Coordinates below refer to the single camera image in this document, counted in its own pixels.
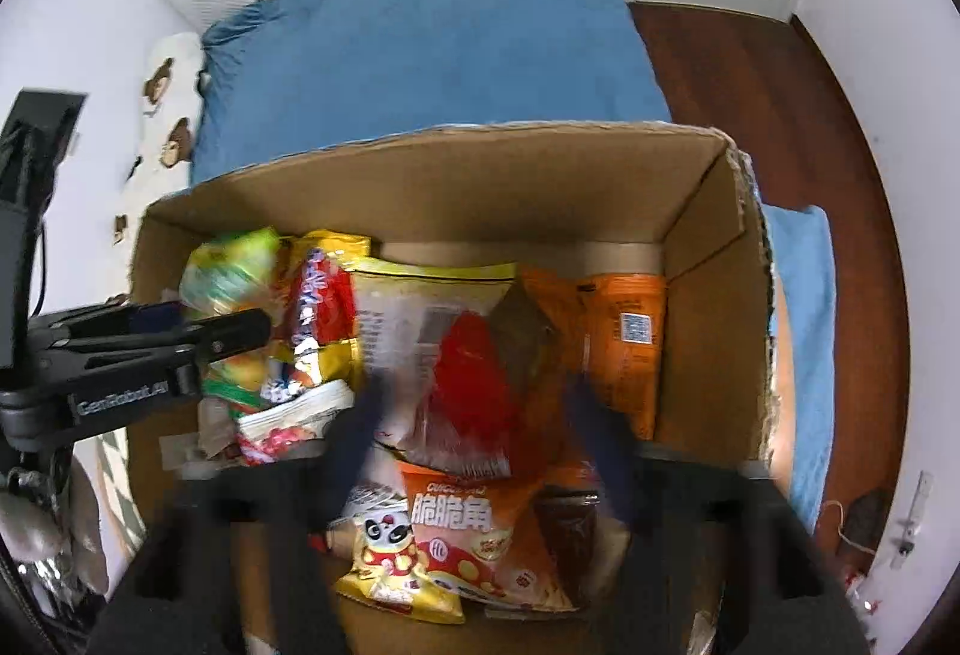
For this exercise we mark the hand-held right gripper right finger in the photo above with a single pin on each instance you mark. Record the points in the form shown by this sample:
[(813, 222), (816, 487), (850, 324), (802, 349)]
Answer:
[(600, 452)]

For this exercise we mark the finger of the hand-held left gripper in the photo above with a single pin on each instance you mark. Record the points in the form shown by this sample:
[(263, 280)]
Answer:
[(150, 316), (232, 332)]

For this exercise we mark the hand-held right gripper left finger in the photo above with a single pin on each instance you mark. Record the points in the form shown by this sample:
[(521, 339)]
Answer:
[(352, 434)]

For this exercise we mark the green orange snack packet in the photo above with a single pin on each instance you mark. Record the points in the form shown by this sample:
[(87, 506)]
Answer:
[(240, 379)]

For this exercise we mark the green yellow snack packet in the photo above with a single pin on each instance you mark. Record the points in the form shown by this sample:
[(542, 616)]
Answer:
[(225, 272)]

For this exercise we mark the white red snack packet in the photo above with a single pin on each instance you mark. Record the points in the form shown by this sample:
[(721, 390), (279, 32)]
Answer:
[(292, 422)]

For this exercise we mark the red silver snack packet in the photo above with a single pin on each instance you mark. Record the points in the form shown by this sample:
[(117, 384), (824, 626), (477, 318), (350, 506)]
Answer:
[(319, 310)]

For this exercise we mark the orange packet with white label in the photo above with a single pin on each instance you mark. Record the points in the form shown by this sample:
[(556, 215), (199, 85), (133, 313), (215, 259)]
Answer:
[(626, 355)]

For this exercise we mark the small yellow snack packet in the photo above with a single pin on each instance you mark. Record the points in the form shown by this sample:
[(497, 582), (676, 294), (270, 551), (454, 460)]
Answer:
[(334, 244)]

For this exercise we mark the orange panda snack packet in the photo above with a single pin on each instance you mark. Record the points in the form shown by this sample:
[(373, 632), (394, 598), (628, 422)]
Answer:
[(450, 535)]

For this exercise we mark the large yellow snack packet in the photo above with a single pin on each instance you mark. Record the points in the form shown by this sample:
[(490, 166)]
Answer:
[(416, 302)]

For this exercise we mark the plain orange snack packet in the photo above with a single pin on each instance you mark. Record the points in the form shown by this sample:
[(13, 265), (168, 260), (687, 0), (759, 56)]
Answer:
[(553, 298)]

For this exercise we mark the cardboard box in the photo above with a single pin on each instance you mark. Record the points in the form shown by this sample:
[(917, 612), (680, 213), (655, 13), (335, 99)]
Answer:
[(525, 190)]

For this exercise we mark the green white checkered blanket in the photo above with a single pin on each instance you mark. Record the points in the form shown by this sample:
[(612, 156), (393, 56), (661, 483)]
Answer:
[(116, 475)]

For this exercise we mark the bear printed sheet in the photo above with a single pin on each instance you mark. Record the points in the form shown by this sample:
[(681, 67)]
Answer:
[(169, 115)]

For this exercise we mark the light blue bed sheet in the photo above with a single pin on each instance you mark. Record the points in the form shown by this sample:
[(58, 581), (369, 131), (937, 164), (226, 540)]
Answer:
[(806, 340)]

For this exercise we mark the blue blanket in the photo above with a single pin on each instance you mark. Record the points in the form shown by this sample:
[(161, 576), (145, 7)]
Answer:
[(420, 39)]

